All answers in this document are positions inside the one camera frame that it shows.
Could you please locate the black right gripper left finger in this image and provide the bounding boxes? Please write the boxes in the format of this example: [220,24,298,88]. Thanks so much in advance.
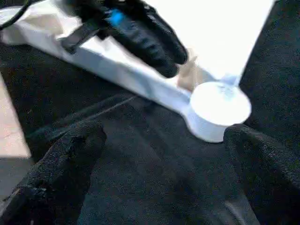
[0,120,108,225]

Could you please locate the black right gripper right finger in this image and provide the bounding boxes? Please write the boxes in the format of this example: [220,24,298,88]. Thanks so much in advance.
[224,124,300,225]

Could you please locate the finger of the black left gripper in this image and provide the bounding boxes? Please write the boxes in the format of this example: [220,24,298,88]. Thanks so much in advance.
[136,4,189,65]

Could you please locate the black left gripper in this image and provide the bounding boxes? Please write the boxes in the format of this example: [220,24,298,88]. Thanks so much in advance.
[60,0,180,79]

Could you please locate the white plastic table top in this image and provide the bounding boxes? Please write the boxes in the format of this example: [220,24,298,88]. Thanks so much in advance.
[0,0,277,144]

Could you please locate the black work mat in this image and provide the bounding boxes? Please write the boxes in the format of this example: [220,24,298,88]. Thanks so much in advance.
[0,0,300,225]

